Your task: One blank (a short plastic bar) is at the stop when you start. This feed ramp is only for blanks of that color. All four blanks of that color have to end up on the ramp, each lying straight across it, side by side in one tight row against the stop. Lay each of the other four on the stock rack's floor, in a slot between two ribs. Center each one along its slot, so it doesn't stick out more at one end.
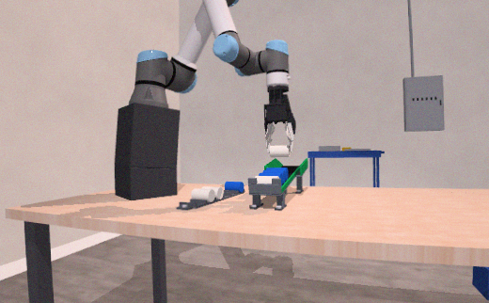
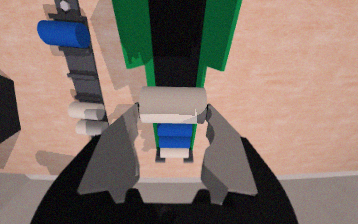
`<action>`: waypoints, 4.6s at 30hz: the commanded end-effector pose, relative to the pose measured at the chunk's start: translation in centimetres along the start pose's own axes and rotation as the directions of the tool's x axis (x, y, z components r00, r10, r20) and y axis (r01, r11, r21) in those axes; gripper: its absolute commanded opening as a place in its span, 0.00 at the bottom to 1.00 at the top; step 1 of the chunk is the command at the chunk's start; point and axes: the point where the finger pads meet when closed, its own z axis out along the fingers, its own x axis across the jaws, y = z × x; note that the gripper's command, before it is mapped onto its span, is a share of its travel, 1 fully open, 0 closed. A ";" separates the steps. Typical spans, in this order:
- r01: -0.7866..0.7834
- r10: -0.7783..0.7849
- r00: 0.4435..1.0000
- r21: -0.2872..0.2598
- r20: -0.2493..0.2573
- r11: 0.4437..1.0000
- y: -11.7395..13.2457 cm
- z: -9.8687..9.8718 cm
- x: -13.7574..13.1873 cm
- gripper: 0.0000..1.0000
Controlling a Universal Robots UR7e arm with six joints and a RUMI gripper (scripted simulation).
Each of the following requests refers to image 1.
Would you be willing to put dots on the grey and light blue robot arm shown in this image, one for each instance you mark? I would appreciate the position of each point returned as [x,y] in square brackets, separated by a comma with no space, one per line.
[155,73]

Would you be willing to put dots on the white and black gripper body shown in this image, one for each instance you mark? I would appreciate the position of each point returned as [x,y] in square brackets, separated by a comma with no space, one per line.
[277,112]

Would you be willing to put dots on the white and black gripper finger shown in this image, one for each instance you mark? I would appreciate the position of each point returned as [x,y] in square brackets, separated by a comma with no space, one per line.
[290,125]
[268,135]

